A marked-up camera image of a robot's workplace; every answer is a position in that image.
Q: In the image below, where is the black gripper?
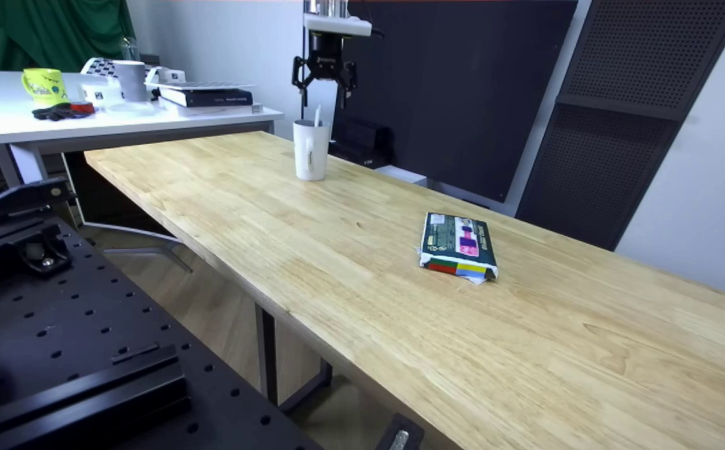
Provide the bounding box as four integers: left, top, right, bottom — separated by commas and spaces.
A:
289, 34, 357, 109

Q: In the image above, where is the white mug with logo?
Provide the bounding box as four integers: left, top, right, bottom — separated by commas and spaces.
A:
289, 118, 333, 181

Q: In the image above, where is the black flat box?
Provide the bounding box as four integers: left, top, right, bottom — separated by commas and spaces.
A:
159, 85, 254, 109

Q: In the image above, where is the small white object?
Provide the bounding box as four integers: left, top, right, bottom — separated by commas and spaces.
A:
144, 65, 187, 86

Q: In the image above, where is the grey white mug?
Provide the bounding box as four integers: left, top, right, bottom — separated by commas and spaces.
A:
111, 58, 152, 105

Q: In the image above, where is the white side table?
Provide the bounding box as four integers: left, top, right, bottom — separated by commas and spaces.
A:
0, 68, 284, 245

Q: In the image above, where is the white checkered object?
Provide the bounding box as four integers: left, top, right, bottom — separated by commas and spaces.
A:
77, 55, 126, 109

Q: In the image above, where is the red and black tool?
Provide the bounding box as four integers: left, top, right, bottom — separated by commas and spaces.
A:
31, 100, 98, 121

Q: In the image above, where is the yellow mug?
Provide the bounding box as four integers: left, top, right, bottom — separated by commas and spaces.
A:
19, 68, 71, 106

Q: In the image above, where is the black metal table leg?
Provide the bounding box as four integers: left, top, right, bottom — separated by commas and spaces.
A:
254, 305, 336, 418

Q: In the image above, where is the green curtain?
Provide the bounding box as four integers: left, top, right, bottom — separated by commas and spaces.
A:
0, 0, 137, 73

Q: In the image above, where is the dark mesh partition panel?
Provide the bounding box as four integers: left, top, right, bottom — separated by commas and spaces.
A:
516, 0, 725, 253

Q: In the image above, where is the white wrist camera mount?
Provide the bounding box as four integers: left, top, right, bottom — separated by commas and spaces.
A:
299, 11, 376, 40

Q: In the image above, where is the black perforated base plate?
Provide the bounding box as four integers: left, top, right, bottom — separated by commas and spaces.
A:
0, 218, 322, 450

